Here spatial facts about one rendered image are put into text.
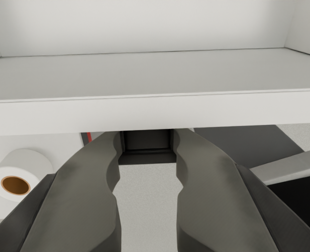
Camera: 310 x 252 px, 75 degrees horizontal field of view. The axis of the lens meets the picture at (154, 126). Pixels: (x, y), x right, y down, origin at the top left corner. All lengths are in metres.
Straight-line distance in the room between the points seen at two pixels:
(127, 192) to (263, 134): 1.14
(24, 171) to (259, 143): 0.48
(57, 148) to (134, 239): 1.72
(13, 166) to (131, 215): 1.46
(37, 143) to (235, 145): 0.43
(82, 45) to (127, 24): 0.04
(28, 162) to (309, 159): 0.45
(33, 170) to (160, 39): 0.24
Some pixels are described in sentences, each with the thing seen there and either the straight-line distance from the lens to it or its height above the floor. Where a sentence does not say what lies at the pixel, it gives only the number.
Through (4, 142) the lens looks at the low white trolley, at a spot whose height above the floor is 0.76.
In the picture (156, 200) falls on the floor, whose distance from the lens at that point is 1.60.
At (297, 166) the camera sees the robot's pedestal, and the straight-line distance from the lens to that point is 0.44.
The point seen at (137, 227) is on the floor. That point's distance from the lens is 1.86.
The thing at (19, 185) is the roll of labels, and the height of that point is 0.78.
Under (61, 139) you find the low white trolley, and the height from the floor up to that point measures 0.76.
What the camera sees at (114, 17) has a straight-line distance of 0.17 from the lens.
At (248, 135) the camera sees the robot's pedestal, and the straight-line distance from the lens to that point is 0.57.
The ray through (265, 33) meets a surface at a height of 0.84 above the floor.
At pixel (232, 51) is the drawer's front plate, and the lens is 0.18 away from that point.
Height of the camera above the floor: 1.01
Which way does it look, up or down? 59 degrees down
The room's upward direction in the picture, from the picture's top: 176 degrees clockwise
